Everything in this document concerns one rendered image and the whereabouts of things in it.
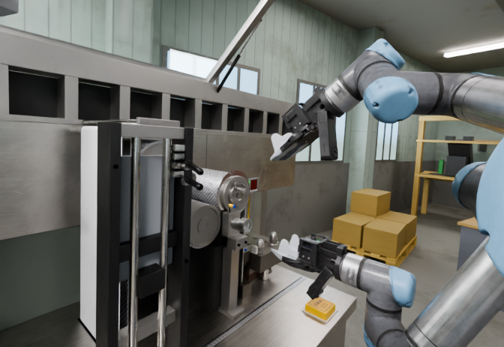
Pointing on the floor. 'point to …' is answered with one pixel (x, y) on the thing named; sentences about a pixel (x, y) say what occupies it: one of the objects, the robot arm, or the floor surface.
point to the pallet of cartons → (376, 228)
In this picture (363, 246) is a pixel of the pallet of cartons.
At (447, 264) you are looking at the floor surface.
